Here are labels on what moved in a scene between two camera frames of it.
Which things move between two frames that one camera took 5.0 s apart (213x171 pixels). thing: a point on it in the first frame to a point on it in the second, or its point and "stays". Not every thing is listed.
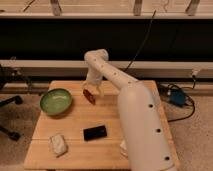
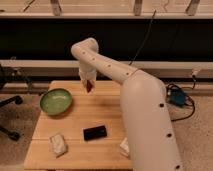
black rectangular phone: (94, 133) stays
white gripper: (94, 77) to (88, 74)
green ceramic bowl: (55, 101) stays
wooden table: (78, 131) stays
